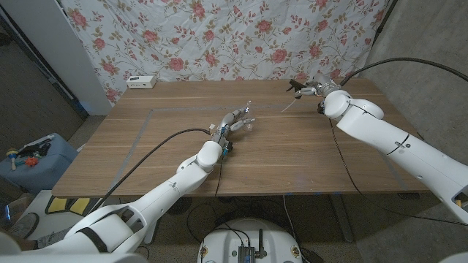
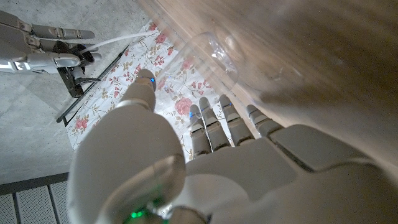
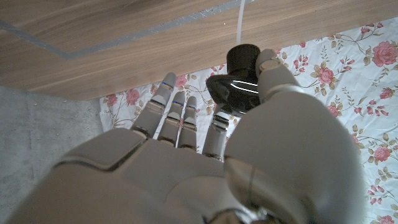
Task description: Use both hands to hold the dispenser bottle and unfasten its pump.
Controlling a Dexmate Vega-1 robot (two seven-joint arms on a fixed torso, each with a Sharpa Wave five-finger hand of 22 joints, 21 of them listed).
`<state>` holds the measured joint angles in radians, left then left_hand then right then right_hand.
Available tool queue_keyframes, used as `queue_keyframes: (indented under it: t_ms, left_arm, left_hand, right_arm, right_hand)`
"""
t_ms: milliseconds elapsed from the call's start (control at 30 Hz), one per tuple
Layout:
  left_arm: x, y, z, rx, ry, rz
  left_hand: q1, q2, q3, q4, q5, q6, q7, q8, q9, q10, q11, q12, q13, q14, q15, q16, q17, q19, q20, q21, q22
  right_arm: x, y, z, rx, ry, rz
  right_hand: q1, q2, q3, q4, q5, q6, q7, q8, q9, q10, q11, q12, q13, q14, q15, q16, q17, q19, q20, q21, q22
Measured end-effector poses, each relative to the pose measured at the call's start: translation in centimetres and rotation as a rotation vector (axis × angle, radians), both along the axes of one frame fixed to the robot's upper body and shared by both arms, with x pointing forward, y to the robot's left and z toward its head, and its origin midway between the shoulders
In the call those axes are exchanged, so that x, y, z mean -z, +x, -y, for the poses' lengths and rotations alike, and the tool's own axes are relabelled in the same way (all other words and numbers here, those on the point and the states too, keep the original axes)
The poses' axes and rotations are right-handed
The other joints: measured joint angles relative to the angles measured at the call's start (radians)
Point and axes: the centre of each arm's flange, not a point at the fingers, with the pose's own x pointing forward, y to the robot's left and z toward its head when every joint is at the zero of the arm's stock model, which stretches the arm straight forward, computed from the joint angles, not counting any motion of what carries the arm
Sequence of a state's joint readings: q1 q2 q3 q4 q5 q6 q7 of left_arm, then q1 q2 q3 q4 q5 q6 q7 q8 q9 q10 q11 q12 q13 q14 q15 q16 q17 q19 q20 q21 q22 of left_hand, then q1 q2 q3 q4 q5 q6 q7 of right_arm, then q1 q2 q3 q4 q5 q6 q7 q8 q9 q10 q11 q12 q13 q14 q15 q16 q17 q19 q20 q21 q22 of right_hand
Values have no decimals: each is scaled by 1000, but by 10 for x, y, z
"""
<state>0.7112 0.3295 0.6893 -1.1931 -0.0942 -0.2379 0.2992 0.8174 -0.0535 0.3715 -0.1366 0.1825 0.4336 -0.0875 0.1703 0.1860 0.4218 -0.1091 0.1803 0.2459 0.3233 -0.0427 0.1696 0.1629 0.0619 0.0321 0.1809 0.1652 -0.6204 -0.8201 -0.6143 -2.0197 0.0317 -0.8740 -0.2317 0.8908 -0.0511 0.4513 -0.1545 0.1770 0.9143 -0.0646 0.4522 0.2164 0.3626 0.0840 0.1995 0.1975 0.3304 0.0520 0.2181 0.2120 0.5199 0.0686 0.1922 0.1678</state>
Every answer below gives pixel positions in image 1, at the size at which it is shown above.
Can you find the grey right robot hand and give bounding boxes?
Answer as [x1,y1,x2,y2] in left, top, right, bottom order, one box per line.
[294,74,341,99]

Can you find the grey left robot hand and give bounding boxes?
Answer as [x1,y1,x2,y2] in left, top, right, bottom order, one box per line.
[208,107,256,156]

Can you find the clear plastic dispenser bottle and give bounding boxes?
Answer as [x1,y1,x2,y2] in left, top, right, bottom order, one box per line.
[239,101,256,133]

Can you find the black pump head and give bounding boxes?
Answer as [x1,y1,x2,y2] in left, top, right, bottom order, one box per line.
[280,79,307,113]

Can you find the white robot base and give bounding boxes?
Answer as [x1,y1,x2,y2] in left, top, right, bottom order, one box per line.
[196,218,303,263]

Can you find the floral backdrop cloth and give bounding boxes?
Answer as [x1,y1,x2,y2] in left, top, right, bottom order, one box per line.
[60,0,391,105]

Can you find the black backdrop pole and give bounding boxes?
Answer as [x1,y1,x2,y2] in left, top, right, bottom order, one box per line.
[371,0,399,37]

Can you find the black round object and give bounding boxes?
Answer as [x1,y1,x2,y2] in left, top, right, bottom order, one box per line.
[164,197,193,216]

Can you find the white power strip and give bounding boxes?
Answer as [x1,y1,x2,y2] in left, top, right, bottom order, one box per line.
[126,75,157,90]

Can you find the black antenna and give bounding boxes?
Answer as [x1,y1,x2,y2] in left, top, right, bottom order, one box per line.
[257,229,268,259]

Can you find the grey computer box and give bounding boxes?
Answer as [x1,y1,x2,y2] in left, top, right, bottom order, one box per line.
[238,245,256,263]

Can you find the grey table leg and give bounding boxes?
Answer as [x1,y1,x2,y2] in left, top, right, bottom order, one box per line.
[328,194,355,244]

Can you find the white table leg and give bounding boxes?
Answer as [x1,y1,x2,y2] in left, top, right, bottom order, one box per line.
[143,218,159,245]

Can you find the blue storage box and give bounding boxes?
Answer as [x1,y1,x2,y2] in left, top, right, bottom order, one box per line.
[0,132,80,197]

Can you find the white flat stick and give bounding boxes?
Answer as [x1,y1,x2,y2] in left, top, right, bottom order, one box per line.
[22,134,56,150]

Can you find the black toy pieces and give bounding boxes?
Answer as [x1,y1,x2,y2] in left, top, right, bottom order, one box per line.
[18,142,52,159]

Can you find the white mat with yellow print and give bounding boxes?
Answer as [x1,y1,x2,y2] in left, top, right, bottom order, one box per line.
[20,188,121,242]

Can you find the wooden toy mallet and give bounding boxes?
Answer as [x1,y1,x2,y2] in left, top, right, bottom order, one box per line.
[6,148,19,172]

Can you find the grey sneaker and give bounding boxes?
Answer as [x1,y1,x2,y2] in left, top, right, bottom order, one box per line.
[10,211,40,239]

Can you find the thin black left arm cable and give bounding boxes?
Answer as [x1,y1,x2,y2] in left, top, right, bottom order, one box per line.
[214,155,224,198]

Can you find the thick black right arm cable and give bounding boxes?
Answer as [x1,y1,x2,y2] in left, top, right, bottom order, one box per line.
[339,57,468,87]

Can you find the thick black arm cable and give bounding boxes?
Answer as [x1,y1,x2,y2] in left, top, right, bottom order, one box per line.
[87,127,213,215]
[339,57,468,87]

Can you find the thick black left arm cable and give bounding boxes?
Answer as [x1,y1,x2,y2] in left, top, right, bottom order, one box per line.
[87,127,213,215]

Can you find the grey floor cable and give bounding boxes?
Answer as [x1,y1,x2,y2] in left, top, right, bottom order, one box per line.
[282,195,304,253]

